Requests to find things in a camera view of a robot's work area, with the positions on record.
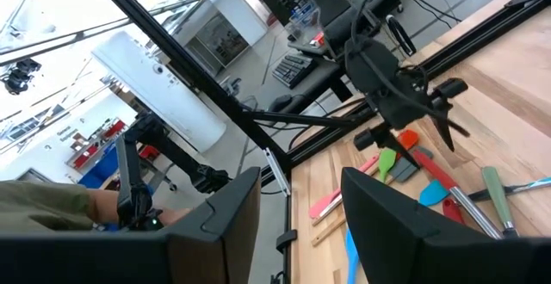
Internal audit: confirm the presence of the dark grey desk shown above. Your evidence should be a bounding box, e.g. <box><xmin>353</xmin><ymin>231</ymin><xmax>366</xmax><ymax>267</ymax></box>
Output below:
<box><xmin>253</xmin><ymin>0</ymin><xmax>414</xmax><ymax>117</ymax></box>

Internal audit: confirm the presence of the black computer mouse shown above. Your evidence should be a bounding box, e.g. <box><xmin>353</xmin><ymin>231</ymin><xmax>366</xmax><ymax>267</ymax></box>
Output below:
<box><xmin>266</xmin><ymin>94</ymin><xmax>294</xmax><ymax>113</ymax></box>

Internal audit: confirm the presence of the silver metal bracket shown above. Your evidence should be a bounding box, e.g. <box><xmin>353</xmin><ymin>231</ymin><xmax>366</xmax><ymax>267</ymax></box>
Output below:
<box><xmin>263</xmin><ymin>147</ymin><xmax>291</xmax><ymax>197</ymax></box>

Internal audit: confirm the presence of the green silicone spatula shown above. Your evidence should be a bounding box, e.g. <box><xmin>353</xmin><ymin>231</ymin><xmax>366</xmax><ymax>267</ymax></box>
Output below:
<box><xmin>377</xmin><ymin>148</ymin><xmax>397</xmax><ymax>184</ymax></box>

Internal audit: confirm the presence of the blue patterned blade knife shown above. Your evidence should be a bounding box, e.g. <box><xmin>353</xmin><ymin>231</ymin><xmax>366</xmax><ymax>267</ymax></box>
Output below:
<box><xmin>467</xmin><ymin>176</ymin><xmax>551</xmax><ymax>202</ymax></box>

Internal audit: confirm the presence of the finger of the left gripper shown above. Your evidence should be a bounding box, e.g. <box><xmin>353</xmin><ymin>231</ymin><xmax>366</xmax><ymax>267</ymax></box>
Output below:
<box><xmin>430</xmin><ymin>77</ymin><xmax>469</xmax><ymax>152</ymax></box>
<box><xmin>353</xmin><ymin>127</ymin><xmax>421</xmax><ymax>169</ymax></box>

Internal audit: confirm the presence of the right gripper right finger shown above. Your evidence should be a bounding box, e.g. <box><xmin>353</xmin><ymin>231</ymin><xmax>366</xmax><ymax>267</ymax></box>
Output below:
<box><xmin>342</xmin><ymin>167</ymin><xmax>440</xmax><ymax>284</ymax></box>

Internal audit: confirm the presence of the person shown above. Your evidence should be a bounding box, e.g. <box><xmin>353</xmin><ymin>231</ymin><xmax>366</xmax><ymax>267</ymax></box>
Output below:
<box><xmin>0</xmin><ymin>179</ymin><xmax>98</xmax><ymax>234</ymax></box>

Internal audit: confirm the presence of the black keyboard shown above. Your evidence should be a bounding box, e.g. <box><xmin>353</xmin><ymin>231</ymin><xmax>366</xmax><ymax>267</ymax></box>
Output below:
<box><xmin>271</xmin><ymin>52</ymin><xmax>318</xmax><ymax>90</ymax></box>

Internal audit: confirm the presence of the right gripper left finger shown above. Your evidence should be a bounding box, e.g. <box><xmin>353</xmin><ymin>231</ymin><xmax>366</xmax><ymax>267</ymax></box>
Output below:
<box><xmin>165</xmin><ymin>166</ymin><xmax>263</xmax><ymax>284</ymax></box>

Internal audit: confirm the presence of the person's hand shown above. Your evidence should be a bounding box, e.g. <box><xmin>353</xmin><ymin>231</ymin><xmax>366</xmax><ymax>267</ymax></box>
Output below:
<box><xmin>157</xmin><ymin>207</ymin><xmax>194</xmax><ymax>228</ymax></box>

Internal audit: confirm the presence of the green handled knife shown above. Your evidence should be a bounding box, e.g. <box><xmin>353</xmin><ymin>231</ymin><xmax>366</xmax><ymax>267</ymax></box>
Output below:
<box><xmin>480</xmin><ymin>166</ymin><xmax>520</xmax><ymax>238</ymax></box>

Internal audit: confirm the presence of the large blue silicone spoon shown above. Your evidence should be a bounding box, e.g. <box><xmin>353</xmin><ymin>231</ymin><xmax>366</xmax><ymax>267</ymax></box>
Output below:
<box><xmin>344</xmin><ymin>227</ymin><xmax>361</xmax><ymax>284</ymax></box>

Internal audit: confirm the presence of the small blue silicone spatula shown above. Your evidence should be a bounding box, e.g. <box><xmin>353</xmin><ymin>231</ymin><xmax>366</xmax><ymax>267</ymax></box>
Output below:
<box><xmin>418</xmin><ymin>179</ymin><xmax>452</xmax><ymax>207</ymax></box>

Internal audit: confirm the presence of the black rig frame post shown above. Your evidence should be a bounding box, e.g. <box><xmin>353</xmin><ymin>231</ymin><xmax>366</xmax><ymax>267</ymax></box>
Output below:
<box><xmin>84</xmin><ymin>0</ymin><xmax>298</xmax><ymax>177</ymax></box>

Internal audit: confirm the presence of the pink silicone spatula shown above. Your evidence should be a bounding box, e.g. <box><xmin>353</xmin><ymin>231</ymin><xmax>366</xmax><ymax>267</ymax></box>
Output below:
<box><xmin>308</xmin><ymin>153</ymin><xmax>381</xmax><ymax>219</ymax></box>

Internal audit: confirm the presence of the red slotted spoon metal handle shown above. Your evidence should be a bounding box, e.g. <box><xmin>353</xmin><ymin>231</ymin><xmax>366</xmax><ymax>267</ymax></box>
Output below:
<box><xmin>412</xmin><ymin>149</ymin><xmax>505</xmax><ymax>240</ymax></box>

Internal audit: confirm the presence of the person's forearm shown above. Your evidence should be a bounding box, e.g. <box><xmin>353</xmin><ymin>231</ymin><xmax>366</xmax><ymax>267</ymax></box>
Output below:
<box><xmin>88</xmin><ymin>188</ymin><xmax>126</xmax><ymax>227</ymax></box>

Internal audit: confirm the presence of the white building column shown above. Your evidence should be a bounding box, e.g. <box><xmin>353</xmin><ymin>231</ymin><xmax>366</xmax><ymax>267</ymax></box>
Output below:
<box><xmin>92</xmin><ymin>30</ymin><xmax>228</xmax><ymax>154</ymax></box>

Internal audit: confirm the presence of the all-red silicone slotted turner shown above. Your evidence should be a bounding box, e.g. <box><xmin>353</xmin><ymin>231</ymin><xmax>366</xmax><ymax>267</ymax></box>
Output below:
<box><xmin>442</xmin><ymin>197</ymin><xmax>466</xmax><ymax>225</ymax></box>

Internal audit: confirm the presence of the grey spatula wooden handle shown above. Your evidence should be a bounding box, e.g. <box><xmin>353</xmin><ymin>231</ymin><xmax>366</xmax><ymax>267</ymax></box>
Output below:
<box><xmin>310</xmin><ymin>145</ymin><xmax>435</xmax><ymax>247</ymax></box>

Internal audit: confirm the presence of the black table frame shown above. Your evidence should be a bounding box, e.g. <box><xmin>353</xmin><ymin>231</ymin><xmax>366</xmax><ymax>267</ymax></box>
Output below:
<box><xmin>257</xmin><ymin>0</ymin><xmax>551</xmax><ymax>284</ymax></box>

